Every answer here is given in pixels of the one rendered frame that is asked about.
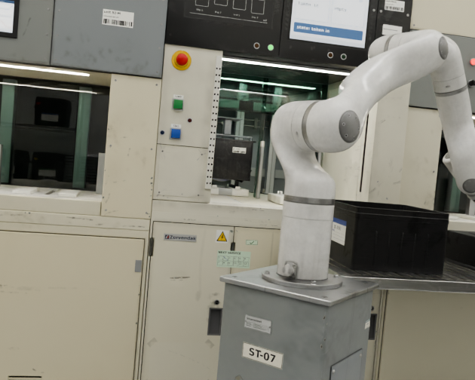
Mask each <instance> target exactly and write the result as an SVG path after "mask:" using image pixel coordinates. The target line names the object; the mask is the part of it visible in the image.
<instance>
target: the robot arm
mask: <svg viewBox="0 0 475 380"><path fill-rule="evenodd" d="M368 58H369V59H368V60H367V61H365V62H364V63H362V64H361V65H359V66H358V67H357V68H356V69H355V70H353V71H352V72H351V73H350V74H349V75H348V76H347V77H346V78H345V79H344V80H343V82H342V83H341V85H340V87H339V95H338V96H337V97H333V98H331V99H328V100H308V101H295V102H291V103H287V104H285V105H283V106H281V107H280V108H279V109H278V110H277V111H276V112H275V114H274V117H273V119H272V122H271V129H270V134H271V142H272V145H273V147H274V150H275V152H276V155H277V157H278V159H279V161H280V164H281V166H282V168H283V172H284V176H285V187H284V196H283V211H282V220H281V228H280V244H279V252H278V261H277V268H268V269H265V270H263V271H262V278H264V279H265V280H267V281H269V282H272V283H276V284H280V285H283V286H287V287H295V288H302V289H310V290H330V289H335V288H339V287H341V286H342V279H341V278H340V277H339V276H338V275H337V274H334V275H333V274H328V269H329V255H330V246H331V238H332V230H333V215H334V206H335V199H336V183H335V181H334V179H333V178H332V177H331V176H330V175H329V174H328V173H327V172H326V171H325V170H324V169H323V168H322V167H321V166H320V165H319V163H318V161H317V159H316V156H315V152H325V153H336V152H343V151H345V150H347V149H349V148H350V147H352V146H353V145H354V144H355V143H356V142H357V141H358V139H359V138H360V136H361V134H362V132H363V127H364V124H365V121H366V117H367V115H368V114H369V111H370V110H371V108H372V107H373V106H374V105H375V104H376V103H377V102H378V101H379V100H381V99H382V98H383V97H384V96H386V95H387V94H388V93H390V92H391V91H393V90H395V89H397V88H399V87H401V86H403V85H405V84H408V83H410V82H413V81H415V80H418V79H420V78H423V77H425V76H426V75H429V74H431V80H432V83H433V87H434V94H435V98H436V101H437V108H438V112H439V115H440V121H441V124H442V128H443V133H444V137H445V140H446V145H447V149H448V152H447V153H446V154H445V156H444V157H443V163H444V164H445V165H446V167H447V168H448V170H449V172H450V173H451V174H452V175H453V176H454V178H455V181H456V185H457V186H458V188H459V190H460V191H461V192H463V193H464V194H466V195H467V196H468V197H469V199H471V200H472V201H474V203H475V127H474V123H473V116H472V111H471V105H470V97H469V93H468V89H467V81H466V77H465V73H464V65H463V61H462V57H461V52H460V49H459V47H458V45H457V44H456V43H455V42H454V41H453V40H452V39H450V38H448V37H446V36H444V35H443V34H442V33H441V32H438V31H437V30H433V29H425V30H418V31H413V32H403V33H398V34H392V35H384V36H382V37H380V38H377V39H376V40H375V41H374V42H373V43H372V44H371V45H370V47H369V52H368Z"/></svg>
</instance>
